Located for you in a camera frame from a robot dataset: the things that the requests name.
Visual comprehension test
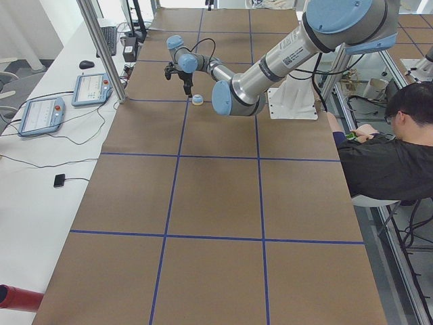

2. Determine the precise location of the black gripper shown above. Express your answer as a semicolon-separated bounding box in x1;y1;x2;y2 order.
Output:
179;71;193;97

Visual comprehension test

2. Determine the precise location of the small blue white bell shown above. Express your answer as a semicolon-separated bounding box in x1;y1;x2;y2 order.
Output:
191;94;204;106

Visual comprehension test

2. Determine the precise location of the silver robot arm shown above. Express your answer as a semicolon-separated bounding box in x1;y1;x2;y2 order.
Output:
164;0;401;116

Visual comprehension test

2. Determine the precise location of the person's hand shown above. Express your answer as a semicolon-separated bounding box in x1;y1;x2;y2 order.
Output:
354;124;378;143

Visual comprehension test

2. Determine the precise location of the black power adapter box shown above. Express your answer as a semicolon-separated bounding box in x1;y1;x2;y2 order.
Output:
122;37;138;62

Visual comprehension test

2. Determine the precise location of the black keyboard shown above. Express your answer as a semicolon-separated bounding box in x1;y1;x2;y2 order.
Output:
100;26;117;56

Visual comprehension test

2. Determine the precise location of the far teach pendant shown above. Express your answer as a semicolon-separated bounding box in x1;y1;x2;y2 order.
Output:
71;73;112;107

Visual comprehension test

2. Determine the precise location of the teach pendant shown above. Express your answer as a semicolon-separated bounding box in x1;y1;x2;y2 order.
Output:
71;73;112;107
18;97;65;137

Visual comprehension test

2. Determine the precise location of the black computer mouse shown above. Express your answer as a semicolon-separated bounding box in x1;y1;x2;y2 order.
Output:
78;60;95;70

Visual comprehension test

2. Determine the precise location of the near teach pendant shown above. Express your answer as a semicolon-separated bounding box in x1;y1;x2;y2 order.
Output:
18;97;65;137

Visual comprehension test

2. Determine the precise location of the small black puck device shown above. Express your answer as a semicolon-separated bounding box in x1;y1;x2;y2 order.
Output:
53;173;66;188

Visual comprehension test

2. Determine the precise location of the seated person in black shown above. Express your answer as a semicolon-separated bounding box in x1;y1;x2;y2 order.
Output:
327;82;432;200

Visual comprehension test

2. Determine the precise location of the red cylinder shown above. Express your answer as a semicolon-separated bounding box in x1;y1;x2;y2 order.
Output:
1;284;44;312

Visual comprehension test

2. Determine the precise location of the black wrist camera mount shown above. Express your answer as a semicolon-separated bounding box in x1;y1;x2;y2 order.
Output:
164;62;179;81

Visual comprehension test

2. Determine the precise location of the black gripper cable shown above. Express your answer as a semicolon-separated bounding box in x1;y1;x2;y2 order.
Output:
185;37;217;65

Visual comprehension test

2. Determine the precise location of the white pedestal column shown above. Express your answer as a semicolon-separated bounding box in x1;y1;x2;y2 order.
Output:
267;76;318;121

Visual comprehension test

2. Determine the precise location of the aluminium frame post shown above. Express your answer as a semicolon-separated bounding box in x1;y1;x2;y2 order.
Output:
76;0;127;104

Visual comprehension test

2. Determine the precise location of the green handled tool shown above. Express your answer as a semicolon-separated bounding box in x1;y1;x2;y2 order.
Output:
345;132;358;140

